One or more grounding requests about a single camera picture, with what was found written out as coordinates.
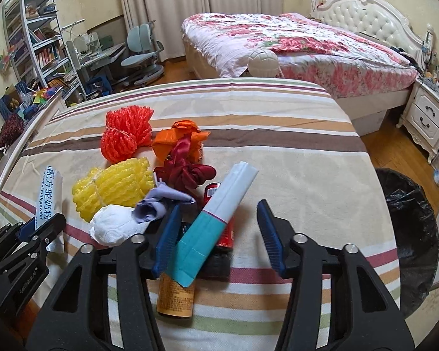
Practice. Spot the bin with black bag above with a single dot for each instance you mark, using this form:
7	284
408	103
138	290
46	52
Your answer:
413	226

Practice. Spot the red foam fruit net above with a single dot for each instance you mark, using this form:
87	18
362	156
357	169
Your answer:
126	131

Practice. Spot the purple crumpled cloth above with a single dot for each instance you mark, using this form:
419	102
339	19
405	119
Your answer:
150	208

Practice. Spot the grey study desk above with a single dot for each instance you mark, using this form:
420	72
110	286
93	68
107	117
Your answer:
102	53

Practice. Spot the white bed with tufted headboard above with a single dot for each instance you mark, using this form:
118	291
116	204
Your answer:
369	18

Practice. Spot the beige curtains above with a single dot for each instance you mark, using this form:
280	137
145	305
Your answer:
168	0

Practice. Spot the white curved bed rail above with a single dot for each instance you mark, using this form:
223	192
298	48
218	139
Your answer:
22	139

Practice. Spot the blue plastic crate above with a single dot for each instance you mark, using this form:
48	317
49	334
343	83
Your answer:
7	100

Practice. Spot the orange cloth bundle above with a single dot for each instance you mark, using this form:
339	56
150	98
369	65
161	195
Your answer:
164	146

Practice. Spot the pale patterned rug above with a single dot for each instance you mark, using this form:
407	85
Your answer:
437	301

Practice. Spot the dark red ribbon bundle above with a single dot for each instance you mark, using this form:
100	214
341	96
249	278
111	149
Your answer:
190	173

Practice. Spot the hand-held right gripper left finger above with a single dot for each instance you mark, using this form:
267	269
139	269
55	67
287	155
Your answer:
168	237

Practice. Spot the brown bottle with orange label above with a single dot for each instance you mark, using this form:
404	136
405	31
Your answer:
175	299

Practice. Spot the floral bedspread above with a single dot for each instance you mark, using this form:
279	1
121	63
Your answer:
314	44

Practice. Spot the white rounded bed post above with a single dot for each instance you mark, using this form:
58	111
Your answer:
263	62

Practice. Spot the white crumpled tissue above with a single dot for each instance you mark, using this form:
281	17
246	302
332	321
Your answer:
113	226

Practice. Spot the maroon fuzzy cloth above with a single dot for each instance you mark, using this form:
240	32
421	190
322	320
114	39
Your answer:
9	131

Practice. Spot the pale blue desk chair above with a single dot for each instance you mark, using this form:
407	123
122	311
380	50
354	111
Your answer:
141	34

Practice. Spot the white bookshelf with books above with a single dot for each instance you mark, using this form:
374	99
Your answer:
40	44

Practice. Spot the colourful paper pinwheel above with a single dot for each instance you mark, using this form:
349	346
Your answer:
5	60

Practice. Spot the teal and white packet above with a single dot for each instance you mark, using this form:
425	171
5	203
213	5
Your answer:
205	226

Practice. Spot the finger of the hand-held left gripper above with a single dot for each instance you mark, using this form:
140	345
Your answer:
51	225
25	230

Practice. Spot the white printed powder packet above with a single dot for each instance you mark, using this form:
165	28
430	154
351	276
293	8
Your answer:
49	190

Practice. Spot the pile of colourful toys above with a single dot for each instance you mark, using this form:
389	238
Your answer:
40	97

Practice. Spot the yellow foam fruit net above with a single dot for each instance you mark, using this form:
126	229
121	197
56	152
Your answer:
109	186

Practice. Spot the white nightstand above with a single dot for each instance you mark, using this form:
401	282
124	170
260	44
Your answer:
424	113

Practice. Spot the clutter of small bottles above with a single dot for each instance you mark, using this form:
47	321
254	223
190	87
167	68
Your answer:
437	76

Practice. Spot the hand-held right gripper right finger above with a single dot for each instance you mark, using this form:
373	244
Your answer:
270	234

